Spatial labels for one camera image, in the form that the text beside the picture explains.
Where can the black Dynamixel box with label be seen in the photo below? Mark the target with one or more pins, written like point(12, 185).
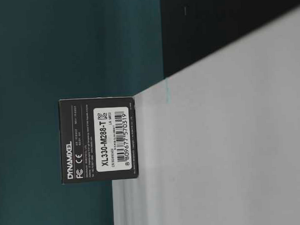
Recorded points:
point(98, 139)

